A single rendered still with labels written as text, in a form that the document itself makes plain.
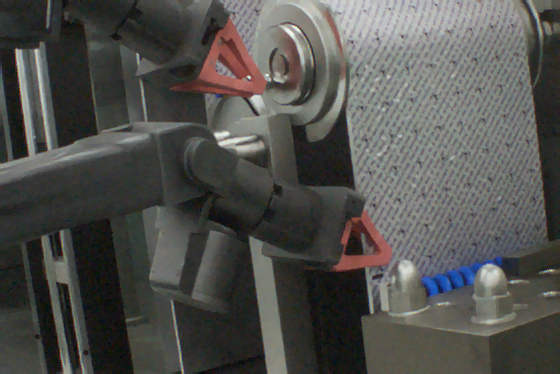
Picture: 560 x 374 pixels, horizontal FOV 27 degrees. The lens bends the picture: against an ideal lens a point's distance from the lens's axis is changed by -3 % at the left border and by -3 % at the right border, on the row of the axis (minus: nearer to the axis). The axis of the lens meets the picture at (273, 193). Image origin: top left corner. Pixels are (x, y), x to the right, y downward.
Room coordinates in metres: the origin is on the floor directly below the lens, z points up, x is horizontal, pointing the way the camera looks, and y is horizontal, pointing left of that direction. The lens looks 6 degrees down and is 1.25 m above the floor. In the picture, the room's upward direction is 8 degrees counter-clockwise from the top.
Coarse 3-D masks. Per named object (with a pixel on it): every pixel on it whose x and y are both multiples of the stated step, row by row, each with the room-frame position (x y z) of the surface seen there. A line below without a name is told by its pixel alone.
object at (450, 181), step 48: (480, 96) 1.16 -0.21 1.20; (528, 96) 1.19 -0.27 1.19; (384, 144) 1.09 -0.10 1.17; (432, 144) 1.12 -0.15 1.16; (480, 144) 1.15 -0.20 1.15; (528, 144) 1.19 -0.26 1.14; (384, 192) 1.08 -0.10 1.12; (432, 192) 1.11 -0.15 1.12; (480, 192) 1.15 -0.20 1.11; (528, 192) 1.18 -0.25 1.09; (432, 240) 1.11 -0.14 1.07; (480, 240) 1.14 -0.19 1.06; (528, 240) 1.18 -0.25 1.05
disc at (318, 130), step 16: (272, 0) 1.14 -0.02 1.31; (288, 0) 1.12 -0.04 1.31; (304, 0) 1.10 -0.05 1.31; (320, 0) 1.08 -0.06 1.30; (320, 16) 1.08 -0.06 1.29; (336, 16) 1.07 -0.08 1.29; (256, 32) 1.17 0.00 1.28; (336, 32) 1.06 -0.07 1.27; (336, 48) 1.07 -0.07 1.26; (256, 64) 1.18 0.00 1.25; (336, 64) 1.07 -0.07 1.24; (336, 80) 1.07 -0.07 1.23; (336, 96) 1.07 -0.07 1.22; (272, 112) 1.16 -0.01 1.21; (336, 112) 1.08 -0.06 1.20; (304, 128) 1.12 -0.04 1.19; (320, 128) 1.10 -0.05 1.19
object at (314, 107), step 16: (512, 0) 1.22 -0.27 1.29; (272, 16) 1.13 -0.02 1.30; (288, 16) 1.11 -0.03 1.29; (304, 16) 1.09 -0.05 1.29; (304, 32) 1.09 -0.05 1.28; (320, 32) 1.07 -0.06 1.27; (256, 48) 1.16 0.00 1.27; (320, 48) 1.07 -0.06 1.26; (528, 48) 1.21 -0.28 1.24; (320, 64) 1.08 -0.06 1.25; (320, 80) 1.08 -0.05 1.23; (320, 96) 1.08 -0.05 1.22; (288, 112) 1.13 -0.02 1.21; (304, 112) 1.10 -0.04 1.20; (320, 112) 1.09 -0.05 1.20
